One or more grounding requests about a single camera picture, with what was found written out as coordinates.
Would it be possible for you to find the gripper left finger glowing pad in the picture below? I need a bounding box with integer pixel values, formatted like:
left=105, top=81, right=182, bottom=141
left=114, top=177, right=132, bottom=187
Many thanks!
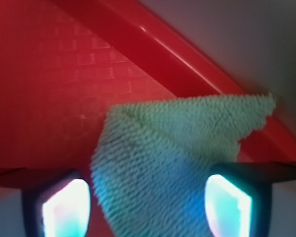
left=0, top=168, right=91, bottom=237

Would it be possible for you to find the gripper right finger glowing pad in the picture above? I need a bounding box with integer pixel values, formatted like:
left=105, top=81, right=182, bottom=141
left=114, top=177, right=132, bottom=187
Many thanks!
left=204, top=161, right=296, bottom=237

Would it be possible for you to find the light blue cloth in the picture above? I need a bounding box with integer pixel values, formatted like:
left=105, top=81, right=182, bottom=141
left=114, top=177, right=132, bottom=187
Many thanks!
left=90, top=94, right=276, bottom=237

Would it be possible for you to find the red plastic tray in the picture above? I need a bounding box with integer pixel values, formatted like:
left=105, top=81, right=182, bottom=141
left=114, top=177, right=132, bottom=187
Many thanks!
left=0, top=0, right=296, bottom=237

